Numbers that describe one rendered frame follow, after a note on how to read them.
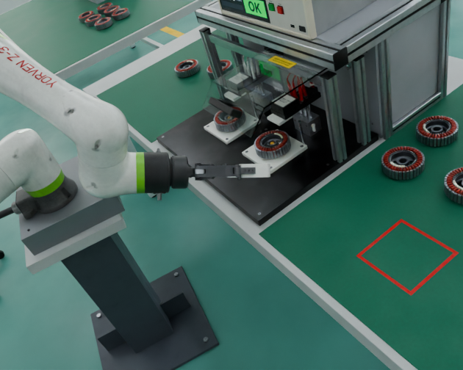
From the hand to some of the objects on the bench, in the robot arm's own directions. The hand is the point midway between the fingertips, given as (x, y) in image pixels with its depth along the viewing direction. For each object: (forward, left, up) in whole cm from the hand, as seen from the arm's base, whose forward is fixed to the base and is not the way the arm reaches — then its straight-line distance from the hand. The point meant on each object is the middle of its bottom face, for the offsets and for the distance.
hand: (256, 170), depth 108 cm
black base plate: (+11, +42, -24) cm, 50 cm away
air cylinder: (+27, +34, -22) cm, 48 cm away
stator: (+56, +9, -24) cm, 61 cm away
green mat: (+49, -14, -23) cm, 56 cm away
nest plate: (+6, +53, -22) cm, 58 cm away
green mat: (+14, +110, -25) cm, 114 cm away
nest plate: (+13, +30, -22) cm, 39 cm away
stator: (+13, +30, -20) cm, 38 cm away
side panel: (+57, +22, -24) cm, 65 cm away
